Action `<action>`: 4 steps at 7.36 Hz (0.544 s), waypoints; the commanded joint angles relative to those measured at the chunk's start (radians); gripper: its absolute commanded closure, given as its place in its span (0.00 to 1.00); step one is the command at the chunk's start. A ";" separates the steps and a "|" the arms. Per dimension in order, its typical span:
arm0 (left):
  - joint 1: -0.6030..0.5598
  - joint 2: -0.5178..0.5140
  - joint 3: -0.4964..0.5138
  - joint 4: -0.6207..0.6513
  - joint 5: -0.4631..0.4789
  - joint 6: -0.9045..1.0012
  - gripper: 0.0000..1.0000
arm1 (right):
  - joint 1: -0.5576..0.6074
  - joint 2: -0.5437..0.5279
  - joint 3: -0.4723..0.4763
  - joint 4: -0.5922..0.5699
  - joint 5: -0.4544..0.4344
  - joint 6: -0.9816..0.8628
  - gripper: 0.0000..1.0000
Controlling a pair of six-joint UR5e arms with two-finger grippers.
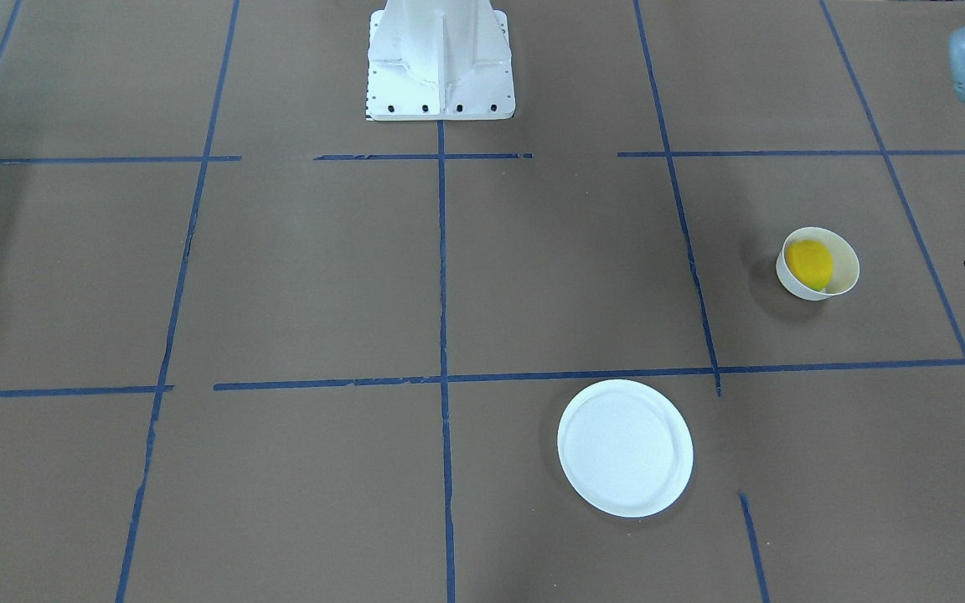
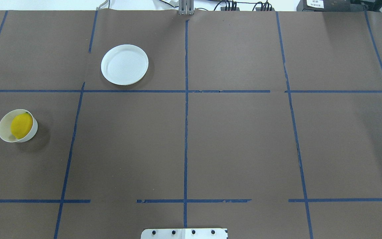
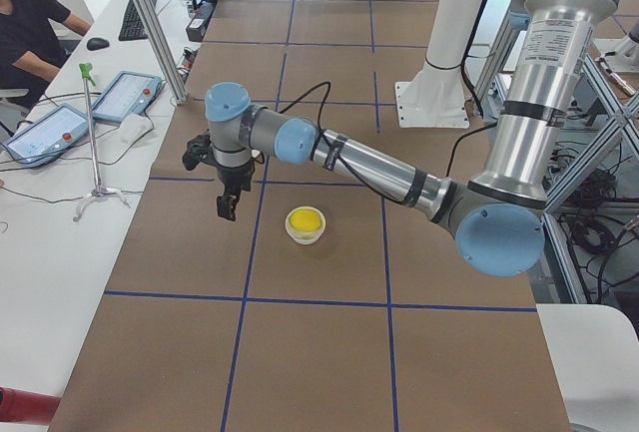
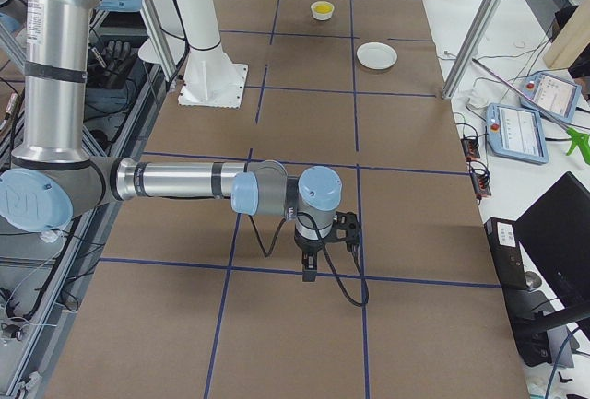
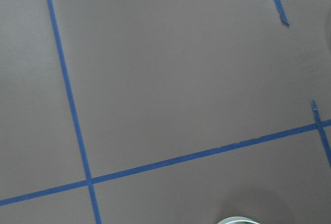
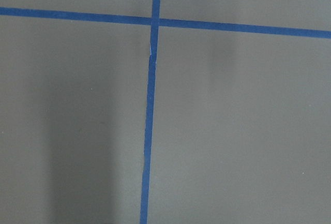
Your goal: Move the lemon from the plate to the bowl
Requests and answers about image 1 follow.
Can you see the white bowl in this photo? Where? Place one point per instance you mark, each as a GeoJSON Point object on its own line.
{"type": "Point", "coordinates": [846, 265]}

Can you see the yellow lemon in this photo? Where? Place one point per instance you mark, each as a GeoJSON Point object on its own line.
{"type": "Point", "coordinates": [811, 263]}

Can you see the white pedestal mount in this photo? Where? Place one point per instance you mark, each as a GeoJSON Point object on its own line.
{"type": "Point", "coordinates": [439, 60]}

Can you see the white round plate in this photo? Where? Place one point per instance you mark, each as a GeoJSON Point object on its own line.
{"type": "Point", "coordinates": [625, 448]}

